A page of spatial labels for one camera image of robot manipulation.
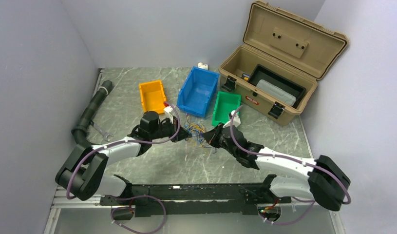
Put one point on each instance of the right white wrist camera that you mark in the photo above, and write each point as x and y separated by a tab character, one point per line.
233	119

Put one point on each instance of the grey plastic case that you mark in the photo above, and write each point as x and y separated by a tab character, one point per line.
276	92

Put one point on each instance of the green plastic bin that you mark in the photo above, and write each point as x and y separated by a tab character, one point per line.
225	104

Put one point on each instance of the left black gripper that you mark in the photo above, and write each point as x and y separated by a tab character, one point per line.
174	127

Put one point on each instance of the orange plastic bin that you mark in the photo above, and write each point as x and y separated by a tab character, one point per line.
152	96

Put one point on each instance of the tan plastic toolbox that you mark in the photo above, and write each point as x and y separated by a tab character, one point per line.
287	44

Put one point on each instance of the black toolbox tray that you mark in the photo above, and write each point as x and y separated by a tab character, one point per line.
262	73

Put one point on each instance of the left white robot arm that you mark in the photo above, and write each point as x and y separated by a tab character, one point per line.
82	174

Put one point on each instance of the silver wrench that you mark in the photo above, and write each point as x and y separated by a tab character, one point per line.
106	135

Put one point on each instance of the blue plastic bin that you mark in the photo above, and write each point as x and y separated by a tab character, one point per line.
196	93

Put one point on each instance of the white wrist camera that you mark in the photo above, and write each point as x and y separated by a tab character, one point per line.
233	119
169	111

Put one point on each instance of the aluminium frame rail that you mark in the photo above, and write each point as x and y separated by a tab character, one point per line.
269	214

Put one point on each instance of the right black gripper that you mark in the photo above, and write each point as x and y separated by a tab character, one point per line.
211	137

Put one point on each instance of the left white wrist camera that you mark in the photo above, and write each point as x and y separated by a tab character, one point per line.
169	111

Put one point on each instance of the white plastic fitting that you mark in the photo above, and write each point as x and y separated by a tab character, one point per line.
202	66

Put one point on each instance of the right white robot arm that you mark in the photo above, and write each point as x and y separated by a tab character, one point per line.
320	180

